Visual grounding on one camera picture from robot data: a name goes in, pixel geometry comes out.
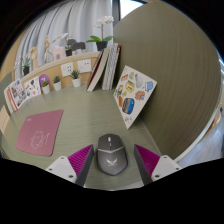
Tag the white books beside dark book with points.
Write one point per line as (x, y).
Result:
(111, 66)

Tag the black horse figurine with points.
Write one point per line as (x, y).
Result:
(77, 45)

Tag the pink horse figurine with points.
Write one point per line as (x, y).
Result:
(59, 52)

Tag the colourful sticker sheet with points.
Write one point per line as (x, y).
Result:
(133, 96)

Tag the pink mouse pad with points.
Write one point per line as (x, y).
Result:
(40, 131)

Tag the wooden chair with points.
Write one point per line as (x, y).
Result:
(218, 120)

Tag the wooden hand model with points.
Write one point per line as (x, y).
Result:
(33, 53)

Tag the window with dark frame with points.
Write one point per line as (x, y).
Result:
(128, 6)

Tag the beige wooden card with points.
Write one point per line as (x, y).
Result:
(4, 120)

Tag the white orchid in black pot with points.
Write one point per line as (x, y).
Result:
(26, 70)
(68, 52)
(101, 45)

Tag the dark grey computer mouse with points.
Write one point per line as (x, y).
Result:
(112, 156)

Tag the white illustrated card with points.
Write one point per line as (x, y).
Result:
(32, 88)

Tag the round purple sign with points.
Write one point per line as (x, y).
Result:
(43, 78)

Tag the wooden mannequin figure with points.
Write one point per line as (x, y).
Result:
(47, 46)

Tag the magazine with red spine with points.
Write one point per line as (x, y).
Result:
(18, 94)

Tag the small succulent in white pot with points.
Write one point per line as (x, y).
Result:
(76, 82)
(46, 89)
(57, 86)

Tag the white books stack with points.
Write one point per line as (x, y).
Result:
(8, 100)

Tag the light wooden ledge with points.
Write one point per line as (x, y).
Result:
(53, 65)

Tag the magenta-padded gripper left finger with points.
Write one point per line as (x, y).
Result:
(63, 166)

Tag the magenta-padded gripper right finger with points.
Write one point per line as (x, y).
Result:
(164, 166)

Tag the white wall socket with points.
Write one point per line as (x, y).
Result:
(67, 69)

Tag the grey curtain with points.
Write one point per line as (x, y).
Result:
(76, 20)

